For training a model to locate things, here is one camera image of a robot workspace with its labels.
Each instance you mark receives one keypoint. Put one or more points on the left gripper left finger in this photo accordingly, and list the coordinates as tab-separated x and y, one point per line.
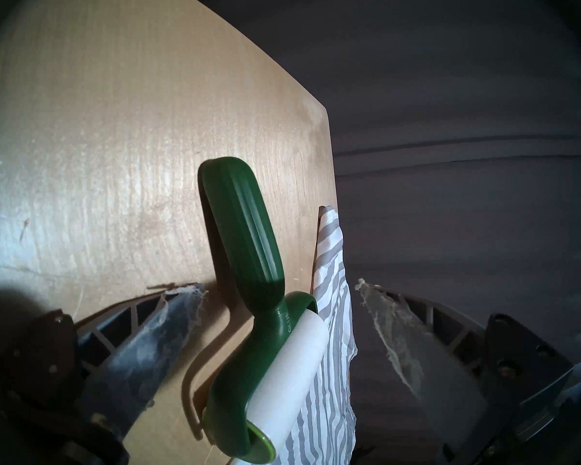
140	348

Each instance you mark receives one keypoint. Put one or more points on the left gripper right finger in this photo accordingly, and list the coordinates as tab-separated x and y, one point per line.
416	352

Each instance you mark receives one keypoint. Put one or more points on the grey white striped t-shirt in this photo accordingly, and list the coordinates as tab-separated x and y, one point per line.
331	285

